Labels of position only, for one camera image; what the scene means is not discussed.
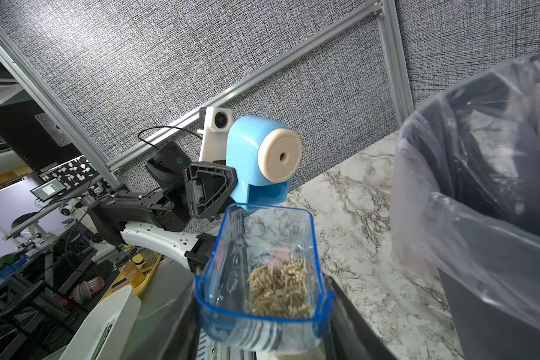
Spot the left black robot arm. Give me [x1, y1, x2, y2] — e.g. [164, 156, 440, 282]
[88, 142, 238, 273]

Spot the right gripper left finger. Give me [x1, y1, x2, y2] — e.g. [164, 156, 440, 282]
[130, 287, 200, 359]

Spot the clear plastic bin liner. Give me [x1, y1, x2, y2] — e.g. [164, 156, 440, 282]
[390, 46, 540, 338]

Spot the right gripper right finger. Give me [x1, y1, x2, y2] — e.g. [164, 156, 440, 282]
[324, 274, 397, 360]

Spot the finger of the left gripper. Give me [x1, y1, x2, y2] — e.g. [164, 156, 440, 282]
[184, 161, 238, 219]

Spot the bright blue pencil sharpener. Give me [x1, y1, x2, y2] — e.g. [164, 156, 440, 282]
[226, 115, 302, 206]

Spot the pencil shavings pile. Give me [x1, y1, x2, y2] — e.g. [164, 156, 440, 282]
[247, 259, 311, 319]

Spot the clear blue shavings tray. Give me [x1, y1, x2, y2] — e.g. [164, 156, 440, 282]
[195, 204, 335, 355]

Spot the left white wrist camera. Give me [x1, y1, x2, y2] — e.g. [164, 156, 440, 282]
[198, 106, 233, 164]

